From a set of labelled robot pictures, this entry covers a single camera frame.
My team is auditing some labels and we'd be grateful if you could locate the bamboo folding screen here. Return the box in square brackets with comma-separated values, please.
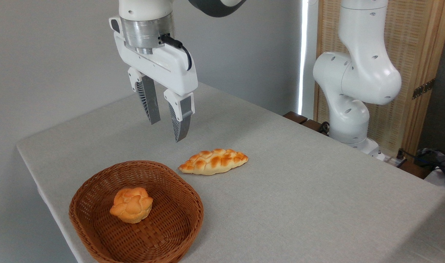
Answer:
[314, 0, 445, 157]

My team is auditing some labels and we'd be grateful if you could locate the long braided bread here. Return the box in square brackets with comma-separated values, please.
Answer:
[178, 148, 249, 176]

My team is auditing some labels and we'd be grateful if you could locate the white power strip with plug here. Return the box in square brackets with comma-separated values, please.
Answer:
[376, 148, 407, 168]

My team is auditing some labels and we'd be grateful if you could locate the brown wicker basket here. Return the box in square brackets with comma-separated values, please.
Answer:
[69, 160, 204, 263]

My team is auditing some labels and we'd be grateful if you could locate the grey tablecloth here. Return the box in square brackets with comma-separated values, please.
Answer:
[16, 82, 445, 263]

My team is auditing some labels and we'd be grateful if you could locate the metal screen hinge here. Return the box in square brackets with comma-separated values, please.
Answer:
[412, 79, 435, 100]

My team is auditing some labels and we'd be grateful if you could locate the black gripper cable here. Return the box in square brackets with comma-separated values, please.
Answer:
[160, 34, 192, 71]

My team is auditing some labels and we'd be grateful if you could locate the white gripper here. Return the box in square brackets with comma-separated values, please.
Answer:
[109, 16, 199, 142]

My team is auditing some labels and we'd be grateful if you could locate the silver metal wrist flange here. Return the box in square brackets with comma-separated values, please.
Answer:
[119, 13, 175, 55]

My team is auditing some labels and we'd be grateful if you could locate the round orange bread bun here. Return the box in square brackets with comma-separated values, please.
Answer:
[110, 187, 154, 224]

